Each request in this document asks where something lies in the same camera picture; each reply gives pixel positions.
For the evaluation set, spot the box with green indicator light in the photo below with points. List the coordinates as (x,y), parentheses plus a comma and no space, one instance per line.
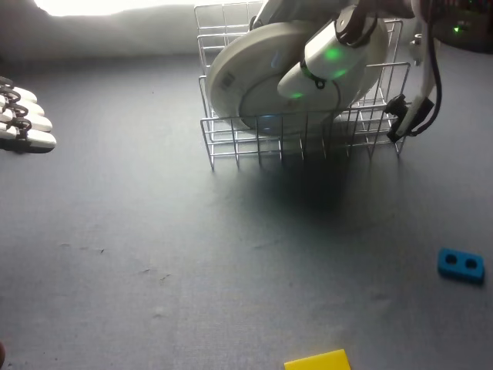
(462,32)

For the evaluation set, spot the blue block with two holes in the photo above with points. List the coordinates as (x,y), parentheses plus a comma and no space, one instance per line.
(460,271)

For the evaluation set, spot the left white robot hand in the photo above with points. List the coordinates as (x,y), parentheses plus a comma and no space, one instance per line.
(31,136)

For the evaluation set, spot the yellow rectangular block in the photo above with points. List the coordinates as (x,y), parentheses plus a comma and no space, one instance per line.
(317,360)

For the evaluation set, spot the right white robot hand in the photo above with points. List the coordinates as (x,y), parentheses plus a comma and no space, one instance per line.
(331,58)

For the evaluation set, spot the white plate with black rim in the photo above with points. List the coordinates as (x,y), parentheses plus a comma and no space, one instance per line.
(246,77)

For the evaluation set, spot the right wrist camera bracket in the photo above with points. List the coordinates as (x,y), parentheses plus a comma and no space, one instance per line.
(410,115)

